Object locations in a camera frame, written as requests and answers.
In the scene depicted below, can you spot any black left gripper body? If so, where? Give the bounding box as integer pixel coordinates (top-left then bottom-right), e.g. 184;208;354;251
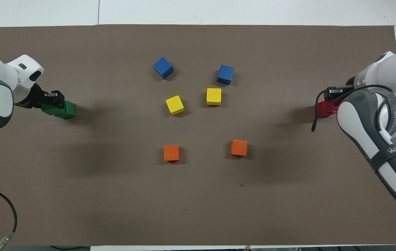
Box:
15;83;50;108

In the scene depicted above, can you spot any blue wooden cube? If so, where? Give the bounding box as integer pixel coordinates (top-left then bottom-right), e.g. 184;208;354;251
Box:
217;64;235;85
153;57;174;79

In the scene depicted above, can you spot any brown table mat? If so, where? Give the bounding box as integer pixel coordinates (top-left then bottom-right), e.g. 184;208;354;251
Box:
0;24;396;246

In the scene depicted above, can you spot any yellow wooden cube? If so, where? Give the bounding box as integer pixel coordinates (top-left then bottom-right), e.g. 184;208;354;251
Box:
206;88;222;106
165;95;185;115

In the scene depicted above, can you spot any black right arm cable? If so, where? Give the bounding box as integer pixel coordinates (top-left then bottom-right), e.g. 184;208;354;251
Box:
311;85;392;133

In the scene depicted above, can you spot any green wooden cube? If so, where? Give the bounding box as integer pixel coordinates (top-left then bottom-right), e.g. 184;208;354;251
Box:
41;100;66;116
54;100;76;120

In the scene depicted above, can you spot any orange wooden cube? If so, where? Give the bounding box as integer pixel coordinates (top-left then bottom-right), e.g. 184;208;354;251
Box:
163;145;180;161
230;139;248;157

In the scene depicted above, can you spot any black floor cable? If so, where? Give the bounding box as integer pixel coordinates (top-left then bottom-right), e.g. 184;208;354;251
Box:
51;245;91;251

